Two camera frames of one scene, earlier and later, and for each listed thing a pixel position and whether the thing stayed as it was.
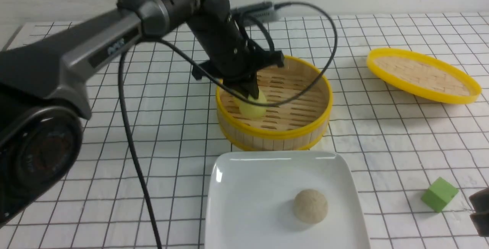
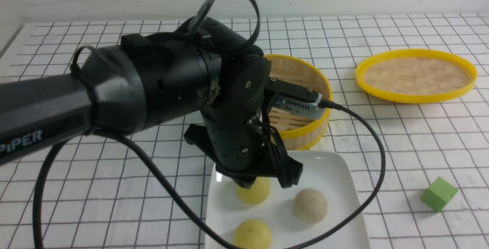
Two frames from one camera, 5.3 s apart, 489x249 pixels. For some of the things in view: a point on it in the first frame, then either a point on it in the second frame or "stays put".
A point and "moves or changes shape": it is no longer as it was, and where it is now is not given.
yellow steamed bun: [250, 111] moves or changes shape
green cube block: [439, 194] stays put
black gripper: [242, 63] to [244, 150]
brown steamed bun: [310, 206] stays put
